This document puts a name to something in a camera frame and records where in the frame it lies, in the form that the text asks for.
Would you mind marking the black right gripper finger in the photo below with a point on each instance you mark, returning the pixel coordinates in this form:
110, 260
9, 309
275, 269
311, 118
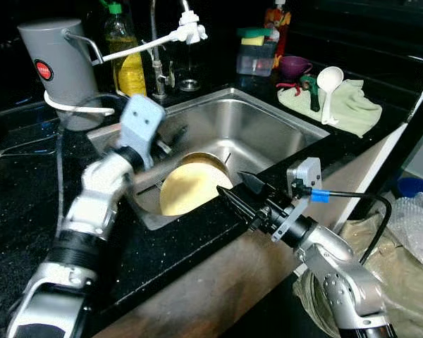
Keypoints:
240, 205
257, 188

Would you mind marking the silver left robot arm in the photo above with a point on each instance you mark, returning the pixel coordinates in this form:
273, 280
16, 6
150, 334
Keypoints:
92, 204

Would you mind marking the steel pan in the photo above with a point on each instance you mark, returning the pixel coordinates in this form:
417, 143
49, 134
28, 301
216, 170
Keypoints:
197, 156

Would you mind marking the small clear glass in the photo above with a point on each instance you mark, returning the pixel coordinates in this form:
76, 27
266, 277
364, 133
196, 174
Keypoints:
190, 83

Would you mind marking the plain yellow plate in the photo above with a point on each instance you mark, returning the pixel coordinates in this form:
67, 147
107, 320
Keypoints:
190, 190

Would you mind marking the chrome sink faucet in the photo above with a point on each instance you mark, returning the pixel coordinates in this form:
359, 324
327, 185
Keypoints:
159, 81

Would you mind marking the stainless steel sink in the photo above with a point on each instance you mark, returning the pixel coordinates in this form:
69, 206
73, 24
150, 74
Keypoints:
247, 130

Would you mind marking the yellow cooking oil bottle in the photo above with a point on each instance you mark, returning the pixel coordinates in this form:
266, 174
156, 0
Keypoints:
130, 74

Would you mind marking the clear plastic sponge container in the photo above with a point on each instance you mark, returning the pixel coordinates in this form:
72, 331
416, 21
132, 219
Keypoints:
254, 63

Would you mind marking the green yellow sponge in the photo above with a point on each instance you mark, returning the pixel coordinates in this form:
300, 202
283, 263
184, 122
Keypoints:
254, 39

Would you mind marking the light green cloth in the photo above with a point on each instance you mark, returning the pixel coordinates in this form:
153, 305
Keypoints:
359, 109

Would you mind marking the white plastic ladle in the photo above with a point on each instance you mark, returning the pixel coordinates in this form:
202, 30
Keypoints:
329, 79

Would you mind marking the clear bubble wrap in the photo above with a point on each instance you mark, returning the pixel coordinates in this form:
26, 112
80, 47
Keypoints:
416, 225

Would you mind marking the blue bucket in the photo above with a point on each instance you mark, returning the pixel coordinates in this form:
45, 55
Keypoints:
416, 186

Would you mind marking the olive plastic sack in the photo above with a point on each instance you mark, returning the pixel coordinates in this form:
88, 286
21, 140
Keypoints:
402, 282

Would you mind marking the orange pump soap bottle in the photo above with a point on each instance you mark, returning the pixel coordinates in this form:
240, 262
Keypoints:
276, 17

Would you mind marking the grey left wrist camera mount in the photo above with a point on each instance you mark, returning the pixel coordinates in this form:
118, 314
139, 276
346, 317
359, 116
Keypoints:
142, 116

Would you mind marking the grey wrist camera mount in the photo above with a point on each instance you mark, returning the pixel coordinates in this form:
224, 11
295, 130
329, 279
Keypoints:
142, 116
307, 172

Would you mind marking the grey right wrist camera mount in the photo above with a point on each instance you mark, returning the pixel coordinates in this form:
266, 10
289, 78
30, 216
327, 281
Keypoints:
307, 172

